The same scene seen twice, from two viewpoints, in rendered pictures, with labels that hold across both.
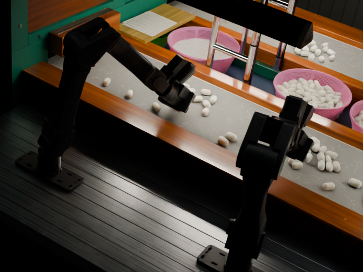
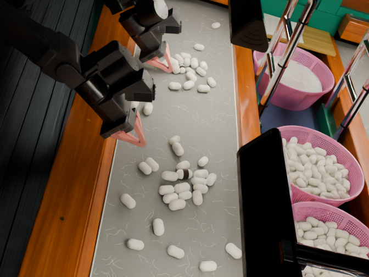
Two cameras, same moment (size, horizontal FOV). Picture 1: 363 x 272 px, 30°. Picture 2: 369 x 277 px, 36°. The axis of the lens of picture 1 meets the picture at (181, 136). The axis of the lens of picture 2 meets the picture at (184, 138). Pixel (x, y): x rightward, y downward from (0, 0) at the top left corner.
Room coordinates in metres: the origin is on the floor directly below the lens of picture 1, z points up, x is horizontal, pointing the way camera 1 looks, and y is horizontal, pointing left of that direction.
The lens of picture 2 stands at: (1.02, -1.08, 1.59)
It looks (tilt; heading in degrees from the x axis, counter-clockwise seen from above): 38 degrees down; 49
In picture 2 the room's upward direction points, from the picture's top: 21 degrees clockwise
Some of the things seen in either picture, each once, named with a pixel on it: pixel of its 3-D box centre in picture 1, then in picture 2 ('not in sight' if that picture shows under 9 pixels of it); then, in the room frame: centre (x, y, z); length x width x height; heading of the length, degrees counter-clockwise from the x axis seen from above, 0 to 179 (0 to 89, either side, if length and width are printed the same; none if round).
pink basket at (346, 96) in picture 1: (309, 100); (306, 173); (2.02, -0.41, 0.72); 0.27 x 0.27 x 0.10
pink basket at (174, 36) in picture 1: (201, 54); (288, 78); (2.23, -0.03, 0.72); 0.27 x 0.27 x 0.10
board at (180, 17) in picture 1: (155, 22); (287, 31); (2.34, 0.16, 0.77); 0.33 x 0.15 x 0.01; 151
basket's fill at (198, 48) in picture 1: (201, 56); (286, 81); (2.24, -0.03, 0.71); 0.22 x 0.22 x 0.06
